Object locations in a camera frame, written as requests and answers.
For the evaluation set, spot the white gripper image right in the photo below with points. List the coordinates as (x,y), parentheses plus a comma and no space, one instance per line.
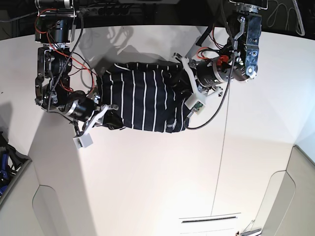
(185,77)

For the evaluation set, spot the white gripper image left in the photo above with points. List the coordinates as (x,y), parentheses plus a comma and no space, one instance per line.
(106,116)

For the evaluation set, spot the navy white striped T-shirt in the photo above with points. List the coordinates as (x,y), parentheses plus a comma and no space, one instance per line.
(145,97)

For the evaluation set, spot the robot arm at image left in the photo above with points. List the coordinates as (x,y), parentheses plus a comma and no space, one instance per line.
(59,27)

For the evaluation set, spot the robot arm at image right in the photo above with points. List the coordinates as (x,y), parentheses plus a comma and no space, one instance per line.
(236,60)

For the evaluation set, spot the white power strip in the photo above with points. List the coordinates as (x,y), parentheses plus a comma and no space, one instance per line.
(106,10)

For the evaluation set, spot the grey bin with blue items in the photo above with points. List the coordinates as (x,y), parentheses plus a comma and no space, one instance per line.
(12,166)

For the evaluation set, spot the small metal stand bottom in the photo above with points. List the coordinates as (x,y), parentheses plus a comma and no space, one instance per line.
(247,232)

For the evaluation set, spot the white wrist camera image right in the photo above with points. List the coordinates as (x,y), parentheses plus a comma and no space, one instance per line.
(196,103)

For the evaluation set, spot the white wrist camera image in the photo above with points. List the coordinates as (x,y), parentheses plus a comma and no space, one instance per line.
(196,103)
(82,141)

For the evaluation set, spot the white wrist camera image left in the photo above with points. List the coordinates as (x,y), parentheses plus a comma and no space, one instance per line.
(82,141)

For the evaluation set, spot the grey coiled cables background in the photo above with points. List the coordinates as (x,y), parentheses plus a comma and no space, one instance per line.
(299,27)

